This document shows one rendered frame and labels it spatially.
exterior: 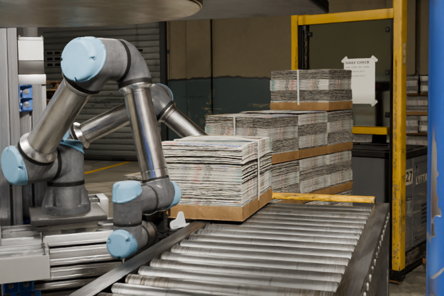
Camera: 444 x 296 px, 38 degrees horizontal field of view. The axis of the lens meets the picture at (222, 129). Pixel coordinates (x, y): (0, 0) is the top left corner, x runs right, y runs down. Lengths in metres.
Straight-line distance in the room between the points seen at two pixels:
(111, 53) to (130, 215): 0.42
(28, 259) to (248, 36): 8.14
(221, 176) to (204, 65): 8.02
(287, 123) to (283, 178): 0.27
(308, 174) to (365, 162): 0.90
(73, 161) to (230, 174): 0.49
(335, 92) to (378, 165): 0.76
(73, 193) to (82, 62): 0.51
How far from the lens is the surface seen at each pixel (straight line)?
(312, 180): 3.37
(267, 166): 2.18
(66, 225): 2.04
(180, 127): 2.41
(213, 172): 1.92
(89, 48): 1.68
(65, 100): 1.78
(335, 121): 3.55
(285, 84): 3.62
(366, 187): 4.19
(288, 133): 3.15
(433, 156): 0.21
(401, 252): 4.03
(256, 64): 9.76
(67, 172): 2.02
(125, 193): 1.66
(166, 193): 1.76
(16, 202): 2.22
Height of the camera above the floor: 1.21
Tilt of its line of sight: 4 degrees down
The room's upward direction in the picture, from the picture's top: 1 degrees counter-clockwise
